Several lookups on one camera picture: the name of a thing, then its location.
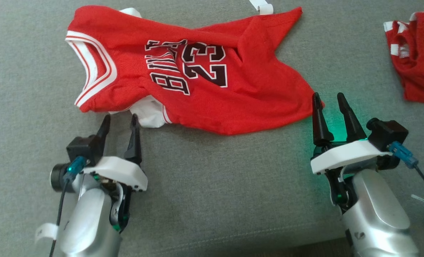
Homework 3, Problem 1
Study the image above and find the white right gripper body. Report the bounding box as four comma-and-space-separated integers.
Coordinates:
311, 139, 393, 215

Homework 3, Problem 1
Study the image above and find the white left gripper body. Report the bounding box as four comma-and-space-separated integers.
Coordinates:
83, 156, 148, 232

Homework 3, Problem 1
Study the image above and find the black cable teal connector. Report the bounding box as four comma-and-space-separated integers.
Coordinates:
49, 156, 88, 257

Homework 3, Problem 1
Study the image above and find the red shorts white trim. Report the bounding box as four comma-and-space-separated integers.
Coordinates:
383, 7, 424, 105

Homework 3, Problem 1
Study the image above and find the red basketball jersey white trim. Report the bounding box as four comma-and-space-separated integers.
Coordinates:
65, 0, 325, 136

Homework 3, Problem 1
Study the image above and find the large grey sofa seat cushion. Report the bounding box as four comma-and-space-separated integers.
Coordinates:
0, 0, 424, 257

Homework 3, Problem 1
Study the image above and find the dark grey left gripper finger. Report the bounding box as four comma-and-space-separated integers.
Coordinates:
96, 114, 111, 145
124, 114, 142, 165

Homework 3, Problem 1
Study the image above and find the black cable blue connector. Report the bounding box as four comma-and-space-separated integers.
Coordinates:
388, 141, 424, 215

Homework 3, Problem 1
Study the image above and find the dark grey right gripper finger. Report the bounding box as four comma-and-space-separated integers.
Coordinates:
337, 92, 368, 142
312, 93, 335, 147

